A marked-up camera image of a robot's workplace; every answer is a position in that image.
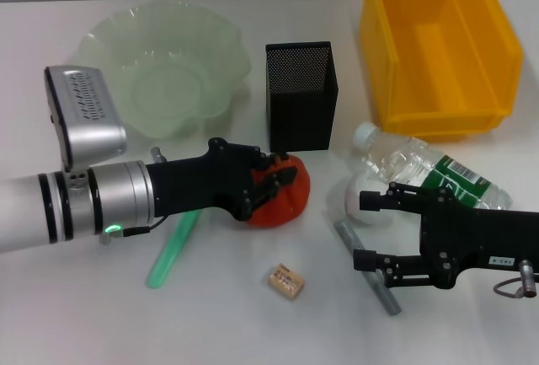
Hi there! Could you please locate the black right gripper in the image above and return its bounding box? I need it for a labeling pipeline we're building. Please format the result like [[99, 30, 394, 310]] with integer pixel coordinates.
[[352, 181, 539, 290]]

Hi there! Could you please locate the grey right wrist cable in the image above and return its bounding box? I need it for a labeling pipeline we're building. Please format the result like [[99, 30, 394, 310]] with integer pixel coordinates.
[[493, 278, 524, 299]]

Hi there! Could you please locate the grey marker pen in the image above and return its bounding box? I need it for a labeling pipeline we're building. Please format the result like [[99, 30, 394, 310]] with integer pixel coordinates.
[[334, 220, 403, 317]]

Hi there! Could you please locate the black mesh pen holder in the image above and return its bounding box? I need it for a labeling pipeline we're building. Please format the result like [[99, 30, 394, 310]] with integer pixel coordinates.
[[264, 40, 340, 153]]

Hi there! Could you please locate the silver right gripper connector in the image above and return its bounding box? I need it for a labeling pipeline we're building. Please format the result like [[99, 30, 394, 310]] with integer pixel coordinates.
[[520, 259, 536, 298]]

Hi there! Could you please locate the clear green-label water bottle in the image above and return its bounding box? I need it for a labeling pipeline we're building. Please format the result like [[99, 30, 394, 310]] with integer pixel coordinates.
[[352, 122, 515, 212]]

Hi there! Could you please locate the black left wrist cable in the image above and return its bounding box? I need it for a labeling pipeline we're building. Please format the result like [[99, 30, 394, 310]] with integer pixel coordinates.
[[99, 215, 168, 246]]

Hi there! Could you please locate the beige eraser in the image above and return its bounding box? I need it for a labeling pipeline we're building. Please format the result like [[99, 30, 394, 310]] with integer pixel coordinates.
[[268, 261, 307, 301]]

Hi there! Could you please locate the yellow plastic bin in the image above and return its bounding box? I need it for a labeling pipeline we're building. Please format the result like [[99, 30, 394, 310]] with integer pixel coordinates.
[[359, 0, 526, 143]]

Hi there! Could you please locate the green glass fruit plate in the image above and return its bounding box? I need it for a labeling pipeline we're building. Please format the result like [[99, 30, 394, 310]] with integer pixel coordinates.
[[75, 5, 253, 141]]

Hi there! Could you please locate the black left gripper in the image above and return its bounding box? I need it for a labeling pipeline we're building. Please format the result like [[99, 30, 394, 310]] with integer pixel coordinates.
[[147, 137, 298, 222]]

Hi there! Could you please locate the white paper ball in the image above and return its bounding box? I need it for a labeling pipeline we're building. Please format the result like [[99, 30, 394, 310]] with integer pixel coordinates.
[[343, 170, 399, 227]]

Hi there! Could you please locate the green translucent pen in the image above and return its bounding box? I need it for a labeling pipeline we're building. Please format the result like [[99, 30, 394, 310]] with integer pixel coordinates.
[[146, 208, 202, 290]]

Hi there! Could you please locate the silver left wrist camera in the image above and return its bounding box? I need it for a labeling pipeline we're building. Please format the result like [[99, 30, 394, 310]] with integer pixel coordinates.
[[44, 65, 128, 171]]

